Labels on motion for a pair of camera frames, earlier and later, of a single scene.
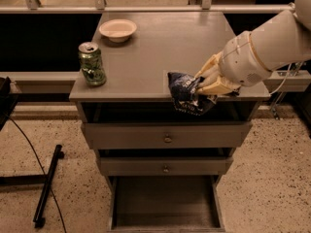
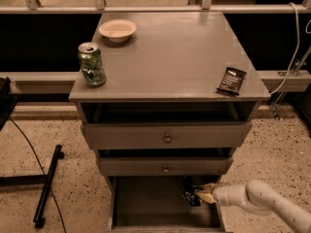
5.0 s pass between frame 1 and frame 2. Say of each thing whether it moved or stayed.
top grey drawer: stayed
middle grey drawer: stayed
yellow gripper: moved
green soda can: stayed
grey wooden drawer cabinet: stayed
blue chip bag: moved
